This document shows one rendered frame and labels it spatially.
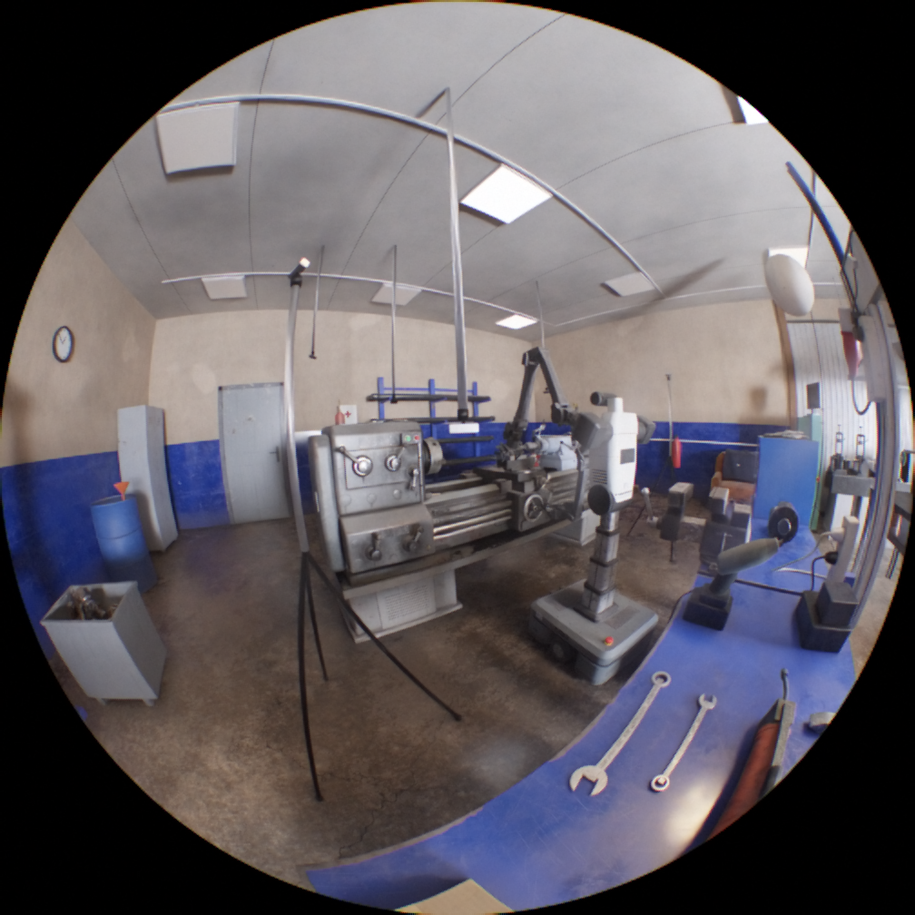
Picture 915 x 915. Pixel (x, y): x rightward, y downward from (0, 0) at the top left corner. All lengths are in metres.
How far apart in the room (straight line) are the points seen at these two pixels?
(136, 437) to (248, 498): 2.04
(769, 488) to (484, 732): 1.72
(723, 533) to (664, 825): 0.80
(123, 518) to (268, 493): 2.56
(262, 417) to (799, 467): 5.52
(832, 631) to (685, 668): 0.38
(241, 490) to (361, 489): 3.48
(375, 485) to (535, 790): 1.52
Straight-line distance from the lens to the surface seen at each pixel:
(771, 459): 1.65
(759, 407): 5.56
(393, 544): 1.63
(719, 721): 0.60
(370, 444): 1.62
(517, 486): 2.16
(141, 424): 4.26
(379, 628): 1.99
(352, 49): 2.21
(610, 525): 1.50
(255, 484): 4.86
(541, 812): 0.45
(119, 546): 3.30
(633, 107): 2.54
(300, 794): 1.47
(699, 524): 1.06
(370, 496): 1.65
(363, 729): 1.55
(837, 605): 0.81
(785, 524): 1.34
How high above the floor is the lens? 1.30
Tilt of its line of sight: 6 degrees down
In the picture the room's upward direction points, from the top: 2 degrees counter-clockwise
